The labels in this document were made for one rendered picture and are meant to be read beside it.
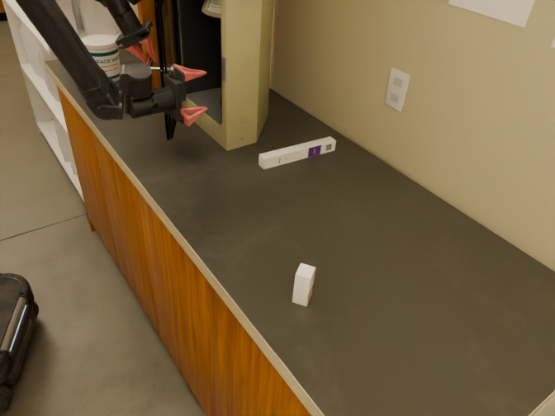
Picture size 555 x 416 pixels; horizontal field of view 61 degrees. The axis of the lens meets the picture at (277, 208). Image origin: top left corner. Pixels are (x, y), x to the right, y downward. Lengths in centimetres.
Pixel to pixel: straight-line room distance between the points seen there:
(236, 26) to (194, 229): 56
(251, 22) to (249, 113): 27
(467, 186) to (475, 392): 61
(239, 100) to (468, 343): 90
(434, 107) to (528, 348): 67
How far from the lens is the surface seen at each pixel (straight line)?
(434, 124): 140
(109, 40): 199
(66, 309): 236
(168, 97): 118
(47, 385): 213
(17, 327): 206
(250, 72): 142
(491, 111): 130
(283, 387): 105
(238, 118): 146
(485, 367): 102
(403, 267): 115
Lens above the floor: 170
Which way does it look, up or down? 37 degrees down
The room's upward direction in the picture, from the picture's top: 4 degrees clockwise
